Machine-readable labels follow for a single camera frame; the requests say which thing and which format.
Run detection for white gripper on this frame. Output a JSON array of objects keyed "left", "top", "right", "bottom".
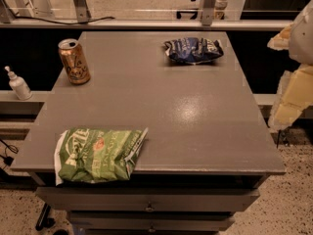
[{"left": 267, "top": 0, "right": 313, "bottom": 130}]

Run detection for blue chip bag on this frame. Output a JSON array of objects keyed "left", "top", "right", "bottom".
[{"left": 164, "top": 37, "right": 224, "bottom": 65}]

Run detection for orange soda can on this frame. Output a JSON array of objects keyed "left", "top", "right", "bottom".
[{"left": 58, "top": 38, "right": 91, "bottom": 85}]

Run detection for green chip bag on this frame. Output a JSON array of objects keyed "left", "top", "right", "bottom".
[{"left": 54, "top": 127, "right": 148, "bottom": 185}]

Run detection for grey drawer cabinet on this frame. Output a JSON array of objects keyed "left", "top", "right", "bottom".
[{"left": 13, "top": 31, "right": 285, "bottom": 235}]

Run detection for upper drawer knob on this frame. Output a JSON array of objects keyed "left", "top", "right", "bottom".
[{"left": 145, "top": 202, "right": 155, "bottom": 212}]

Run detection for drawer knob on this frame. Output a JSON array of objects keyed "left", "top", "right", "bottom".
[
  {"left": 148, "top": 225, "right": 157, "bottom": 233},
  {"left": 145, "top": 202, "right": 155, "bottom": 212}
]

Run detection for lower drawer knob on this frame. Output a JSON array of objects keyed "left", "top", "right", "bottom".
[{"left": 148, "top": 225, "right": 157, "bottom": 233}]

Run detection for white pump bottle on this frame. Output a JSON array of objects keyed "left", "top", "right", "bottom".
[{"left": 5, "top": 66, "right": 32, "bottom": 100}]

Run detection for metal frame post right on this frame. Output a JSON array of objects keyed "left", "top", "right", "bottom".
[{"left": 200, "top": 0, "right": 216, "bottom": 25}]

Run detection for metal frame post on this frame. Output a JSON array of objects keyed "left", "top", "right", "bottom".
[
  {"left": 73, "top": 0, "right": 91, "bottom": 24},
  {"left": 200, "top": 0, "right": 216, "bottom": 25}
]

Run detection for black cable on ledge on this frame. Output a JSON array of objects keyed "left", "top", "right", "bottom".
[{"left": 6, "top": 7, "right": 116, "bottom": 25}]

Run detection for metal frame post left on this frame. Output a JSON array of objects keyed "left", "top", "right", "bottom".
[{"left": 73, "top": 0, "right": 91, "bottom": 24}]

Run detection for black cable plug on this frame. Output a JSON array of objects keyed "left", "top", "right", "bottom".
[{"left": 0, "top": 139, "right": 19, "bottom": 165}]

